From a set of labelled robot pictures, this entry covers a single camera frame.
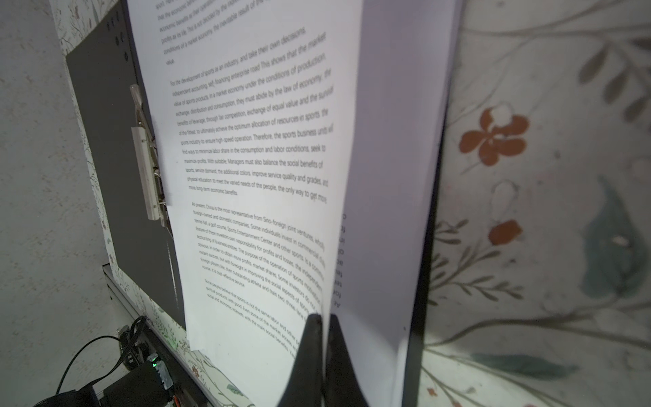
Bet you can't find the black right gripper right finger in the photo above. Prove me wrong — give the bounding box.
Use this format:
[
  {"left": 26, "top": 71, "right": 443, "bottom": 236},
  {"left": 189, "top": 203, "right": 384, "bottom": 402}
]
[{"left": 324, "top": 314, "right": 368, "bottom": 407}]

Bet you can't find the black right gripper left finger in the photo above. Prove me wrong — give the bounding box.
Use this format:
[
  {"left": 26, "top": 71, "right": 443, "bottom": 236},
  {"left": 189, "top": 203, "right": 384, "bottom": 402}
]
[{"left": 277, "top": 314, "right": 323, "bottom": 407}]

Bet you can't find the white printed paper sheet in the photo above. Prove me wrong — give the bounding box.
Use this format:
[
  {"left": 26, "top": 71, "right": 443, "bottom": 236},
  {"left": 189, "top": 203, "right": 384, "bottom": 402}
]
[
  {"left": 128, "top": 1, "right": 363, "bottom": 406},
  {"left": 332, "top": 1, "right": 463, "bottom": 406}
]

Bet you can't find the teal folder with black inside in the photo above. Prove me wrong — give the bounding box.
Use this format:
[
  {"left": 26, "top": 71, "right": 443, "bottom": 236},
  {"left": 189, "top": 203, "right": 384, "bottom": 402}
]
[{"left": 66, "top": 1, "right": 432, "bottom": 406}]

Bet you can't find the metal folder clip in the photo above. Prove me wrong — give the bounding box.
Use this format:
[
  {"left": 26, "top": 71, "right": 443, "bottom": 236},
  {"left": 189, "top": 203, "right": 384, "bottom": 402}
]
[{"left": 130, "top": 84, "right": 172, "bottom": 234}]

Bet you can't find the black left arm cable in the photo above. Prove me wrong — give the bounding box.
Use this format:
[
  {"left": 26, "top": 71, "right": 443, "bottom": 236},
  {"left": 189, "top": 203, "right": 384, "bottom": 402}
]
[{"left": 32, "top": 314, "right": 149, "bottom": 407}]

